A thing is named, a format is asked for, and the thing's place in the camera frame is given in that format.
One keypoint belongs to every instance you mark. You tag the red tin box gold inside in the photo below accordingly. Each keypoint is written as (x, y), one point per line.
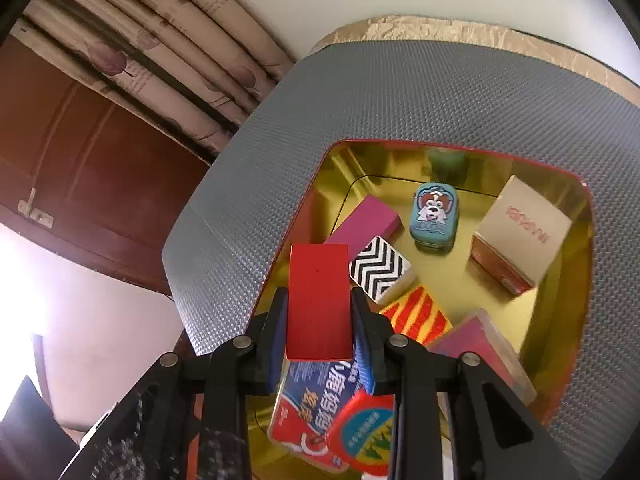
(452, 285)

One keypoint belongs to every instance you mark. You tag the beige leaf print curtain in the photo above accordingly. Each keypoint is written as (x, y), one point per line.
(165, 45)

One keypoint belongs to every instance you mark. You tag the teal dog print tin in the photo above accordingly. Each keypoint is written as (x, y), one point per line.
(433, 210)

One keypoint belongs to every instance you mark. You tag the beige pink cube box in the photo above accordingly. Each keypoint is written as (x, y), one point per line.
(520, 230)

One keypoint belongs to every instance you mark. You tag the magenta wooden block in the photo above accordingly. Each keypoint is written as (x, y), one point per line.
(367, 220)

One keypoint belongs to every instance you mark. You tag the red blue box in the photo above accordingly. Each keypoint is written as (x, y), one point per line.
(310, 400)

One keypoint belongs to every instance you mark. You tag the clear pink plastic box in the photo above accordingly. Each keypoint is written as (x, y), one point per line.
(480, 350)

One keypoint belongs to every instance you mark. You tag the black white zigzag box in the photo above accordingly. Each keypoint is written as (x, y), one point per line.
(381, 267)

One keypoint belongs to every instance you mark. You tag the dark flat object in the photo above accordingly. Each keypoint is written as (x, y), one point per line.
(30, 435)

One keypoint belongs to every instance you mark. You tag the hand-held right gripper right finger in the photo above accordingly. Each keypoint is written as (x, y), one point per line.
(362, 355)

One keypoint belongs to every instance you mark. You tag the red wooden block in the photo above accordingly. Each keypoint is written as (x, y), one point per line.
(317, 300)

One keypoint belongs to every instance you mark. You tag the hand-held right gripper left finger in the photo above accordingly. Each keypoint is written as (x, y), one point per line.
(279, 342)

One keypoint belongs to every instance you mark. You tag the red round label packet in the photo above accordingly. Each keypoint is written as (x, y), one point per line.
(362, 430)

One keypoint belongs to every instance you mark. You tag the orange yellow striped box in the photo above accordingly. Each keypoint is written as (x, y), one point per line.
(416, 312)

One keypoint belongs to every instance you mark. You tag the brown wooden door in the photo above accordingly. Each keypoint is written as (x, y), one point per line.
(85, 160)

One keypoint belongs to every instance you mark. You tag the metal door latch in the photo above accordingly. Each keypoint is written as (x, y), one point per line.
(34, 207)

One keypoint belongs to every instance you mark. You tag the grey textured mat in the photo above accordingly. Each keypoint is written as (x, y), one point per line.
(400, 95)

